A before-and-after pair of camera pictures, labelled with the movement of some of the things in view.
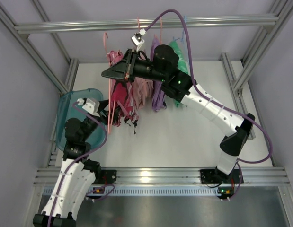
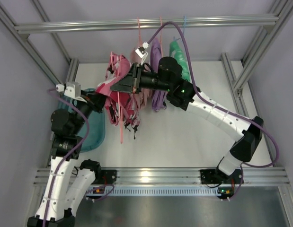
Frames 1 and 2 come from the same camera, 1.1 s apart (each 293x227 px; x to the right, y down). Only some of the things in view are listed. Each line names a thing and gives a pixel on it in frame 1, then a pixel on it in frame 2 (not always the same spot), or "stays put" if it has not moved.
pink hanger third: x=160 y=40 stays put
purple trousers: x=158 y=98 stays put
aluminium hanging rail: x=246 y=21 stays put
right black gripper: x=129 y=65 -> x=136 y=78
